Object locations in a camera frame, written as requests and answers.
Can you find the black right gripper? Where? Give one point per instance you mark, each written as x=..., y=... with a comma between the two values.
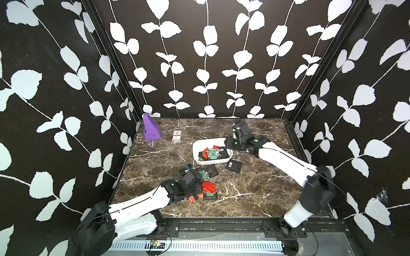
x=228, y=142

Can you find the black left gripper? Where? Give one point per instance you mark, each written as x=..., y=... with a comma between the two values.
x=199, y=188

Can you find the green label floral tea bag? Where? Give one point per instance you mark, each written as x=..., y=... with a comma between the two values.
x=208, y=171

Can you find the orange red tea bag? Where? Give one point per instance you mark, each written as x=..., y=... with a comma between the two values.
x=209, y=187

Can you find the black tea bag with barcode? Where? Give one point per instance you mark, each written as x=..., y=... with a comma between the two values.
x=234, y=166

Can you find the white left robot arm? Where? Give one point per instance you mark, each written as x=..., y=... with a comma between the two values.
x=105, y=225

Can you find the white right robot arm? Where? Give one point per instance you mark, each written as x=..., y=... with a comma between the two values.
x=318, y=188

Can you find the white plastic storage box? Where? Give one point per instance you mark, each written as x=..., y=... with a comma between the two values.
x=199, y=150

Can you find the small white card box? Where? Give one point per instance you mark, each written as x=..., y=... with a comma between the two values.
x=177, y=135

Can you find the purple wedge block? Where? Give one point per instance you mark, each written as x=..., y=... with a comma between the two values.
x=151, y=128

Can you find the white perforated strip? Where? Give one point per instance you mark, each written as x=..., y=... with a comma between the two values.
x=201, y=246

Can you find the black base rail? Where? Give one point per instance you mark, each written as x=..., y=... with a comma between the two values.
x=270, y=227

